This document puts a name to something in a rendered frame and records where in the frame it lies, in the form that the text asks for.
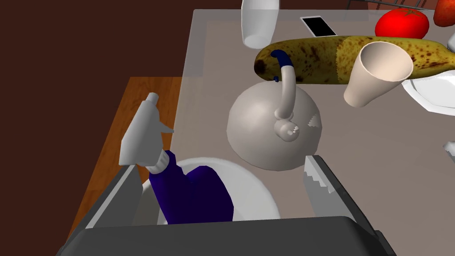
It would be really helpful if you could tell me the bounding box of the black smartphone white frame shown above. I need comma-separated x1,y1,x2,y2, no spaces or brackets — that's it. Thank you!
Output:
300,16,338,38

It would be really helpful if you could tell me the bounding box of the spotted yellow banana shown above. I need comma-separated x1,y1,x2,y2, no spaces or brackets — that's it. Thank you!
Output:
254,35,455,85

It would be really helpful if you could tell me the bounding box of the beige paper cup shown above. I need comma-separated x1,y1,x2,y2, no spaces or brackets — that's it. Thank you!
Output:
343,41,415,108

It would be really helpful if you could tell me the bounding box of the red apple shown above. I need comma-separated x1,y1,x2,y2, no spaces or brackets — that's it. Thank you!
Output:
433,0,455,28

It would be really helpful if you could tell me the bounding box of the white bowl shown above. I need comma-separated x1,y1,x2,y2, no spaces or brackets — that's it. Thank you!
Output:
141,157,281,225

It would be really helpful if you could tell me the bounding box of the grey kettle blue-tipped handle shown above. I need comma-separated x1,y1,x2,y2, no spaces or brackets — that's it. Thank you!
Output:
226,49,323,172

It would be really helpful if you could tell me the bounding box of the red tomato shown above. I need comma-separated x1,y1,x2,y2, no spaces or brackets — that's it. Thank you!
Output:
375,8,430,40

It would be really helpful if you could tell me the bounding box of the white tall cup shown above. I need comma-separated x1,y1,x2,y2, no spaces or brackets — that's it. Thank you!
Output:
241,0,280,49

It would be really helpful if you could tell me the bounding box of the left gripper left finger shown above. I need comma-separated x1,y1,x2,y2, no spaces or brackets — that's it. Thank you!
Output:
84,164,144,230

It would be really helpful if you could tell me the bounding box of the blue spray bottle grey trigger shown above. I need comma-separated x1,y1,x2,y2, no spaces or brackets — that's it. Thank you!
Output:
118,92,235,225

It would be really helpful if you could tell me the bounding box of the white plate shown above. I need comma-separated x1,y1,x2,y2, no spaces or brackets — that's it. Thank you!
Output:
401,69,455,116

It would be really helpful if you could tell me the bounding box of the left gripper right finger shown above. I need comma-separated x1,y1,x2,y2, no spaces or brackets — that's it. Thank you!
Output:
303,155,380,236

